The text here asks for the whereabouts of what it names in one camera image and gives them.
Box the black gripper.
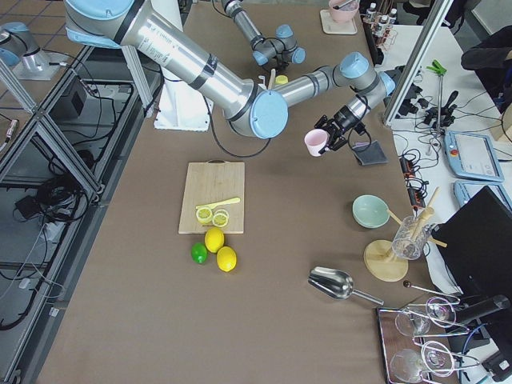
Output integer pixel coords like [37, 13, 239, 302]
[314, 106, 362, 154]

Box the pink cup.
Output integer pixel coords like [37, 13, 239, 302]
[304, 129, 329, 157]

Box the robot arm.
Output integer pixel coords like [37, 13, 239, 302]
[65, 1, 395, 148]
[221, 1, 306, 71]

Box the yellow cup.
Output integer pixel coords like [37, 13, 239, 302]
[274, 75, 289, 85]

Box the grey folded cloth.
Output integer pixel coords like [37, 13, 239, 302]
[354, 141, 388, 166]

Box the green bowl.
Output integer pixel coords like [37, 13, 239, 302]
[352, 194, 390, 229]

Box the cream plastic tray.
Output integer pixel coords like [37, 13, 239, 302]
[320, 9, 358, 35]

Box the yellow plastic knife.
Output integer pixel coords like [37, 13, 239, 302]
[195, 197, 241, 210]

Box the pink bowl with ice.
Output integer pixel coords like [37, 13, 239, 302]
[329, 0, 359, 22]

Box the reacher grabber stick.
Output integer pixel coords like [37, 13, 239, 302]
[427, 59, 447, 137]

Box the wooden cutting board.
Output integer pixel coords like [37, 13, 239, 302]
[178, 162, 245, 234]

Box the glass mug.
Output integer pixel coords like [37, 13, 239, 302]
[391, 216, 432, 260]

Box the wooden mug tree stand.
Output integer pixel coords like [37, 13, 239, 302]
[363, 187, 447, 282]

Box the blue teach pendant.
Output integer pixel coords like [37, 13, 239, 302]
[444, 130, 505, 182]
[454, 180, 510, 208]

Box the lemon slice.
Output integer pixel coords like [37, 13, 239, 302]
[211, 209, 230, 228]
[195, 206, 214, 225]

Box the metal scoop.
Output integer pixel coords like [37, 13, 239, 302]
[308, 266, 384, 306]

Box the yellow lemon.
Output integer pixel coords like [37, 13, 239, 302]
[217, 246, 238, 272]
[204, 227, 225, 254]

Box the seated person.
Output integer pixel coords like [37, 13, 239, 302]
[461, 26, 511, 113]

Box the green lime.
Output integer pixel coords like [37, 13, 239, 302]
[190, 242, 208, 264]

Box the black monitor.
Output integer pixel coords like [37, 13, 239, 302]
[433, 186, 511, 298]

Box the wine glass rack tray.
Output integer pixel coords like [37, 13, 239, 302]
[377, 296, 481, 383]

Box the white wire cup holder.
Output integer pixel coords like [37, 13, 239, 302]
[258, 69, 283, 90]

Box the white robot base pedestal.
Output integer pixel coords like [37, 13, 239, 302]
[154, 0, 209, 133]

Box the aluminium frame post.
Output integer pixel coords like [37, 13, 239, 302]
[382, 0, 453, 128]

